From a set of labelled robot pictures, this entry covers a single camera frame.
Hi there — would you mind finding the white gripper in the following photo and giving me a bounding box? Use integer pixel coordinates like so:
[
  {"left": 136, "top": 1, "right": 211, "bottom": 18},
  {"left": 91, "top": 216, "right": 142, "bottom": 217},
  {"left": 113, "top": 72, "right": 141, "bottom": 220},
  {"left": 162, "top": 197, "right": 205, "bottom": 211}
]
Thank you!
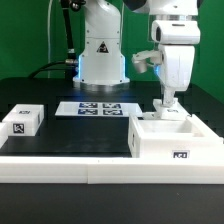
[{"left": 156, "top": 45, "right": 195, "bottom": 106}]

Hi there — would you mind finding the white cabinet body box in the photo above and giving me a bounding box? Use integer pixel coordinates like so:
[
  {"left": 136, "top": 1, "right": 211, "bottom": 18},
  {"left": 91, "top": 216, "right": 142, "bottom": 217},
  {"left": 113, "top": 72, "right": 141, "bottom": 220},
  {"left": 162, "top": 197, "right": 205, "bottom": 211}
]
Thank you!
[{"left": 128, "top": 115, "right": 224, "bottom": 160}]

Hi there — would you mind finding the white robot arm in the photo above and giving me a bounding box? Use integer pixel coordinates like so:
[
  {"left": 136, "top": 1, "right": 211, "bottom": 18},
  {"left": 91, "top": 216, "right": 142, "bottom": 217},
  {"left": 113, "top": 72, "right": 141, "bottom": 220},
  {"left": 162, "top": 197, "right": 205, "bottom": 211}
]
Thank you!
[{"left": 59, "top": 0, "right": 203, "bottom": 107}]

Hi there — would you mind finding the white cabinet top block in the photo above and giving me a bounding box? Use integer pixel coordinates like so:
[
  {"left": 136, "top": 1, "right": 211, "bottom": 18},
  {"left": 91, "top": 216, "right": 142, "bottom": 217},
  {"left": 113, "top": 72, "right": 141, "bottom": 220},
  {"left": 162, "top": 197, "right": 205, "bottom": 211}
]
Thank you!
[{"left": 2, "top": 104, "right": 44, "bottom": 136}]

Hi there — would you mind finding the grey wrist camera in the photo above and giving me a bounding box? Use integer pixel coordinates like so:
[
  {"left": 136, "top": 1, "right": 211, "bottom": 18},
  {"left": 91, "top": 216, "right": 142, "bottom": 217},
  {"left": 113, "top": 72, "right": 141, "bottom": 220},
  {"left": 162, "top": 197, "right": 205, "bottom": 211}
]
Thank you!
[{"left": 132, "top": 50, "right": 162, "bottom": 73}]

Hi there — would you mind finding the black cable bundle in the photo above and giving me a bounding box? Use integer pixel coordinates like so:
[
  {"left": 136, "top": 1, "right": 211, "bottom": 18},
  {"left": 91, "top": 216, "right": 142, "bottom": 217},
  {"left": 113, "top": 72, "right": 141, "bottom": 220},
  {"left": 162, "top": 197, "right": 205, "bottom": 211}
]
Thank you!
[{"left": 27, "top": 0, "right": 81, "bottom": 80}]

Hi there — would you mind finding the white marker base plate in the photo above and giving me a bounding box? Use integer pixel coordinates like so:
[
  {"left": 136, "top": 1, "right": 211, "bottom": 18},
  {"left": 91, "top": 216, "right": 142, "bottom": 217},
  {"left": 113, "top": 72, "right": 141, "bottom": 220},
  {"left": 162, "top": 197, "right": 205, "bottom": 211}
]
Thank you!
[{"left": 55, "top": 101, "right": 142, "bottom": 117}]

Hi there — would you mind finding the white U-shaped fence frame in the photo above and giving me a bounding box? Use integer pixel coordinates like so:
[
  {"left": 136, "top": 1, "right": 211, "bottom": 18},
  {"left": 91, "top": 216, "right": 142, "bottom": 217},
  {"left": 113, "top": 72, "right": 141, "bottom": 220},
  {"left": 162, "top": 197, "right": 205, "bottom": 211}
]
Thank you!
[{"left": 0, "top": 109, "right": 224, "bottom": 185}]

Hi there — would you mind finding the white cable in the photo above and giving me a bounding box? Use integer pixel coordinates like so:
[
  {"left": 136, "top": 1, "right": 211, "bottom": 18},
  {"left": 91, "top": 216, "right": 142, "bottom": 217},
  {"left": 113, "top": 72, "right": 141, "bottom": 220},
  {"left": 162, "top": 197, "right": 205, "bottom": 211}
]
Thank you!
[{"left": 47, "top": 0, "right": 55, "bottom": 79}]

